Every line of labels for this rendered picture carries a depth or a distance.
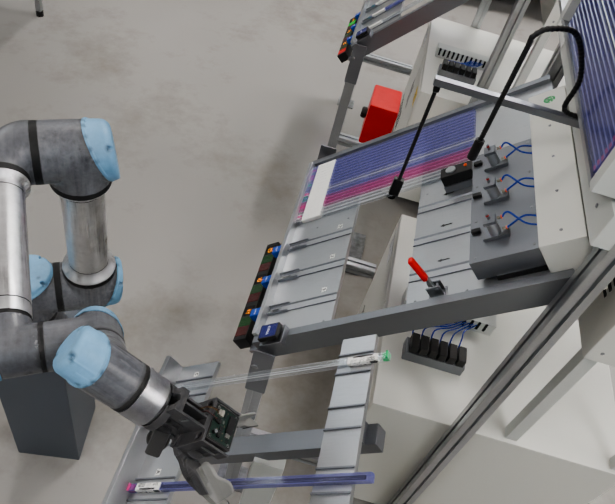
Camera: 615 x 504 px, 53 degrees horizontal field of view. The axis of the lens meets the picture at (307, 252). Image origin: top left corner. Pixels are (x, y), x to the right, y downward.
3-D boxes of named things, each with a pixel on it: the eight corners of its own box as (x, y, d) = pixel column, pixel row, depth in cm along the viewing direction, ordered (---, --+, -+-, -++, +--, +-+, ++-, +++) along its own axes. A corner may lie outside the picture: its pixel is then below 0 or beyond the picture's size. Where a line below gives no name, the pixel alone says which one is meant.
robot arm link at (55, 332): (43, 308, 95) (41, 336, 85) (118, 299, 99) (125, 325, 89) (49, 355, 97) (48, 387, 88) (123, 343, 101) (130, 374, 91)
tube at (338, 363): (391, 354, 108) (388, 351, 107) (390, 361, 107) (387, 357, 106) (174, 387, 132) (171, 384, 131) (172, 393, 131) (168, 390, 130)
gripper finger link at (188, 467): (200, 499, 90) (176, 444, 90) (194, 501, 91) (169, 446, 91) (221, 483, 94) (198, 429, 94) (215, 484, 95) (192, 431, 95)
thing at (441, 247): (415, 322, 129) (404, 307, 126) (435, 139, 174) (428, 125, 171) (582, 289, 112) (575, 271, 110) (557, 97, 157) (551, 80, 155)
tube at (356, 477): (130, 493, 116) (127, 490, 115) (133, 486, 117) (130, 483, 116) (373, 483, 92) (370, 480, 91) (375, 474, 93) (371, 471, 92)
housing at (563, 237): (561, 298, 115) (538, 246, 107) (546, 144, 148) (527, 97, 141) (608, 289, 111) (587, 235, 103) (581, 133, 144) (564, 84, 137)
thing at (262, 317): (268, 351, 148) (251, 333, 144) (320, 180, 193) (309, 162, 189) (272, 350, 147) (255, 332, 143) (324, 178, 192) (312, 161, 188)
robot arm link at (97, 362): (86, 311, 87) (89, 335, 79) (147, 353, 91) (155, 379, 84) (48, 353, 86) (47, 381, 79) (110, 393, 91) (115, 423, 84)
